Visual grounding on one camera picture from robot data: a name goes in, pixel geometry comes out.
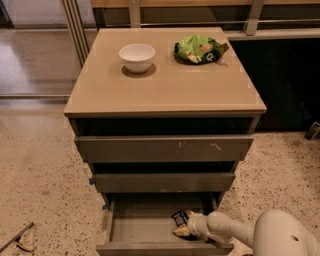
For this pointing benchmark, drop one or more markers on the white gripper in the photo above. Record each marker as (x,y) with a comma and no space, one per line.
(197,224)

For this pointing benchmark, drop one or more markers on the dark rxbar blueberry bar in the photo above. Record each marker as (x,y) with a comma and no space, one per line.
(180,218)

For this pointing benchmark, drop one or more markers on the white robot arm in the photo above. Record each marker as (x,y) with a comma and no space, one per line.
(275,233)

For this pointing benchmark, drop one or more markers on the grey bottom drawer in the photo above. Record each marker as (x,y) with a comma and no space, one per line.
(143,225)

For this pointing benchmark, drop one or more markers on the grey drawer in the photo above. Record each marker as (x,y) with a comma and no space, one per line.
(143,225)
(163,183)
(131,149)

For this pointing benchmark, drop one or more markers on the grey middle drawer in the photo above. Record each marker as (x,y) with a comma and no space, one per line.
(163,183)

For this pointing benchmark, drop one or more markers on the grey drawer cabinet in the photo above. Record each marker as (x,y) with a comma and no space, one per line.
(170,98)

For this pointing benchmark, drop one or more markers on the grey top drawer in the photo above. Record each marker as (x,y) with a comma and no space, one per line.
(131,149)

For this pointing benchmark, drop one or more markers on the dark object on floor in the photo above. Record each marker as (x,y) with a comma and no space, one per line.
(313,131)

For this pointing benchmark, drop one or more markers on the white ceramic bowl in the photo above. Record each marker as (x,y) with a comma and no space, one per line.
(137,58)

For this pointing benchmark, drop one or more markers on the green chip bag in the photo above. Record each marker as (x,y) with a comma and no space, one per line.
(199,49)

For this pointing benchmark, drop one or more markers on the metal railing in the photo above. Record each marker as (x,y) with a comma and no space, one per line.
(247,16)

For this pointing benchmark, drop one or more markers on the floor tool with handle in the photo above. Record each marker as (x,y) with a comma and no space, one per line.
(16,240)

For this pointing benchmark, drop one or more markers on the metal window frame post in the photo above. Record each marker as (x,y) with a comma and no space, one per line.
(75,26)

